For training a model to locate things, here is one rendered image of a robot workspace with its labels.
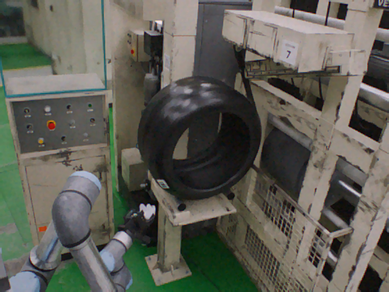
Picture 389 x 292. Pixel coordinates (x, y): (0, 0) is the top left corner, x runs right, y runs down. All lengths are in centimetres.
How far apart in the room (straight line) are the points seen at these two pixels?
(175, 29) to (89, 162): 103
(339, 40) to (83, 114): 146
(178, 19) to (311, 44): 68
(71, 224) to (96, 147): 120
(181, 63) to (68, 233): 104
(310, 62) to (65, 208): 99
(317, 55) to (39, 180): 172
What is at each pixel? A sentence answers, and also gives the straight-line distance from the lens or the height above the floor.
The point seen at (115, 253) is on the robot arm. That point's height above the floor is 101.
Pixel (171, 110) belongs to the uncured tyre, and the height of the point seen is 141.
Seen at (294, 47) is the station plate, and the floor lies 172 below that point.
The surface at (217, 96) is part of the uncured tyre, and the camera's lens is 151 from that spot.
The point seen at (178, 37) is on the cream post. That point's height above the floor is 165.
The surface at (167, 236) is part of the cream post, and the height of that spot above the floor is 36.
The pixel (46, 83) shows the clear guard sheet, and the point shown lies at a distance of 208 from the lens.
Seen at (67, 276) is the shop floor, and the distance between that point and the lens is 267.
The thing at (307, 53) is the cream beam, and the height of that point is 171.
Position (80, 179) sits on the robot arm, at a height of 132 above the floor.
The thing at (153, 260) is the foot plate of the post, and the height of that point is 1.
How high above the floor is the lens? 196
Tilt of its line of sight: 27 degrees down
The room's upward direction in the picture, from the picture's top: 5 degrees clockwise
